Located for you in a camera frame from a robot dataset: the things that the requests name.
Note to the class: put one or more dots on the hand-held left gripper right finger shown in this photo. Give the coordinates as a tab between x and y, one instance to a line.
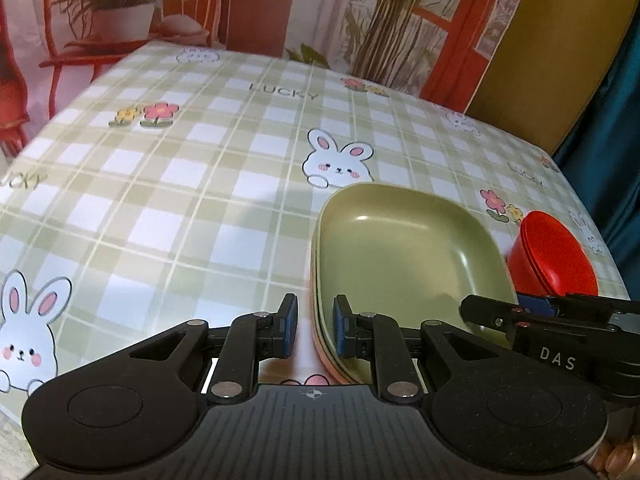
342	332

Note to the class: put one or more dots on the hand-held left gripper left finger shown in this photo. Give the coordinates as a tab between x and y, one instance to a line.
289	325

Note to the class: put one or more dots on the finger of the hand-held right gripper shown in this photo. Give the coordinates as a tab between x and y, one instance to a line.
575	304
550	350

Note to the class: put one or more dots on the orange square plate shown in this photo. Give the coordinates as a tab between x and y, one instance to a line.
334	375

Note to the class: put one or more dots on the person's left hand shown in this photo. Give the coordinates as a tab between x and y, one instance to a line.
620	460

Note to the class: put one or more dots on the teal curtain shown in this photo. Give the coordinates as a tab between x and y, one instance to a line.
620	160

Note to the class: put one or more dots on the green checked rabbit tablecloth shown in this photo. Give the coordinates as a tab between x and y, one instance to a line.
175	185

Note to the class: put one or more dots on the mustard yellow board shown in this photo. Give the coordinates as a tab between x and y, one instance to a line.
550	60

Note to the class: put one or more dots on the wall poster with plants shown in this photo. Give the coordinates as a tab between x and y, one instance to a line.
275	5

